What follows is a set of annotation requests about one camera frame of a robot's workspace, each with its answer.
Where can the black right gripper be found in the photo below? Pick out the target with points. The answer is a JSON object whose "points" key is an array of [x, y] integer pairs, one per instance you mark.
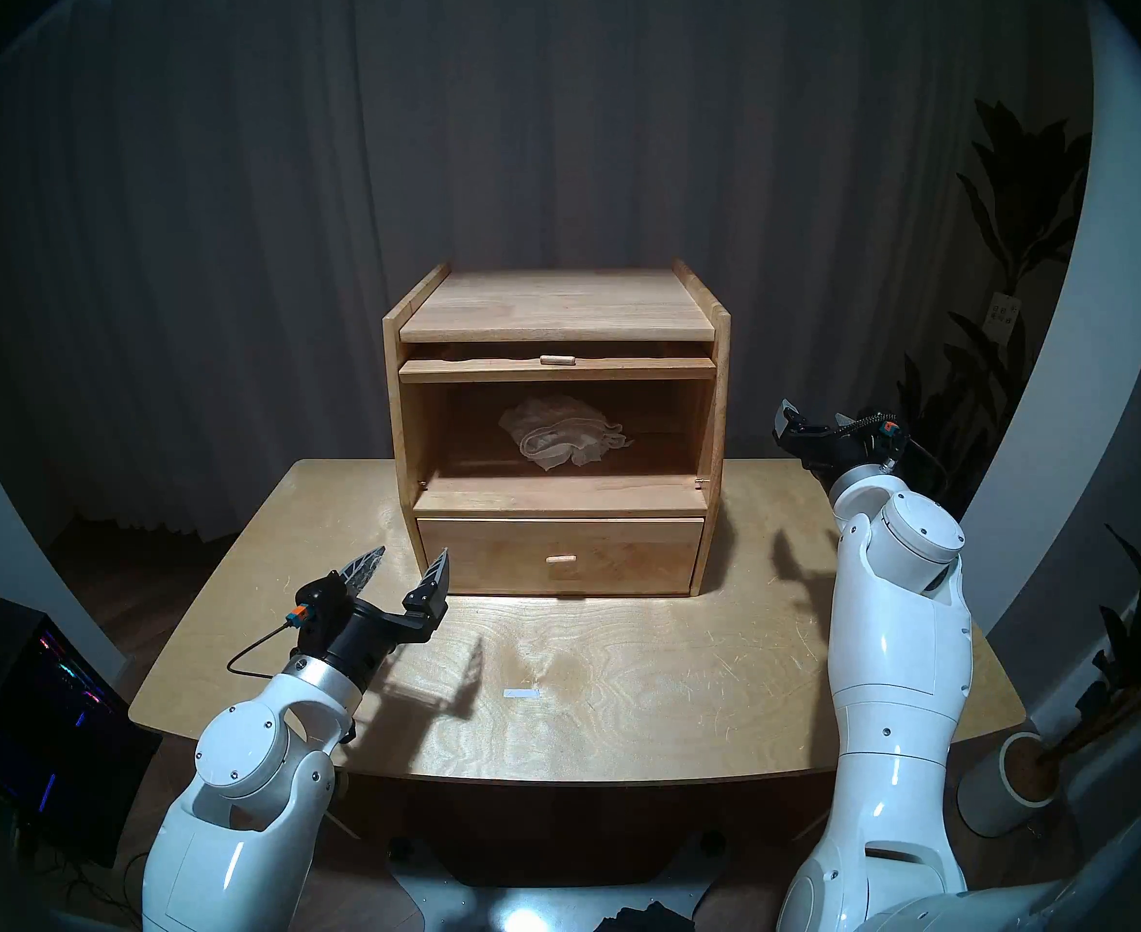
{"points": [[847, 454]]}

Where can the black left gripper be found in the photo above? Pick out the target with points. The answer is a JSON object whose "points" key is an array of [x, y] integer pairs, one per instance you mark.
{"points": [[365, 641]]}

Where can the wooden door ribbed glass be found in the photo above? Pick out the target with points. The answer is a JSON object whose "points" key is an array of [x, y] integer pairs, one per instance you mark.
{"points": [[629, 369]]}

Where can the white pants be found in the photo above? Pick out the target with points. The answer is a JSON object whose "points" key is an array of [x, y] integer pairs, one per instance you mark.
{"points": [[551, 435]]}

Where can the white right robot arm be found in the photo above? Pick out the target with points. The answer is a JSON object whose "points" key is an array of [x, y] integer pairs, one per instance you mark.
{"points": [[896, 668]]}

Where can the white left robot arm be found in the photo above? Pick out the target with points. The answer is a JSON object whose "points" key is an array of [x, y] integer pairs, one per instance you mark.
{"points": [[235, 765]]}

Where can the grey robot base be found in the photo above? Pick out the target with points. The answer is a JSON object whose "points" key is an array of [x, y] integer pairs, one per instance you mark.
{"points": [[493, 901]]}

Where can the wooden drawer with knob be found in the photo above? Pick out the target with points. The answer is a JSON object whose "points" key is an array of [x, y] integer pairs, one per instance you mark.
{"points": [[493, 556]]}

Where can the white plant tag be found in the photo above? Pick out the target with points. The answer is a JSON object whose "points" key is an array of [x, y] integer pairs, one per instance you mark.
{"points": [[1003, 314]]}

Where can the wooden cabinet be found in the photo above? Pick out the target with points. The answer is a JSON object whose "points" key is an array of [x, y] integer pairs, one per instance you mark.
{"points": [[551, 304]]}

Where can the tall dark leafy plant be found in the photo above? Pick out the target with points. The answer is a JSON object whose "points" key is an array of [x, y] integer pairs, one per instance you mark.
{"points": [[1027, 183]]}

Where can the black computer tower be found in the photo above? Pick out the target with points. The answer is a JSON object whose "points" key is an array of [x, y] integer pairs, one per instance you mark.
{"points": [[56, 726]]}

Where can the pleated curtain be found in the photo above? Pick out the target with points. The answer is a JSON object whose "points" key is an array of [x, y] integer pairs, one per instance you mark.
{"points": [[240, 212]]}

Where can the potted plant white pot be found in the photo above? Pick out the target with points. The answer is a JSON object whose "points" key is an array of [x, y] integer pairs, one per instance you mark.
{"points": [[988, 794]]}

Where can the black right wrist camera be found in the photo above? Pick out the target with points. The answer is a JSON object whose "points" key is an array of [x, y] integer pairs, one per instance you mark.
{"points": [[888, 433]]}

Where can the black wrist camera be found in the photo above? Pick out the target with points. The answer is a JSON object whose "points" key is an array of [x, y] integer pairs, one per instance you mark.
{"points": [[314, 613], [888, 433]]}

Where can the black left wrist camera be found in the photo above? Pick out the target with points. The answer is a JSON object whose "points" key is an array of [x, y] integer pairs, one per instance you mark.
{"points": [[314, 613]]}

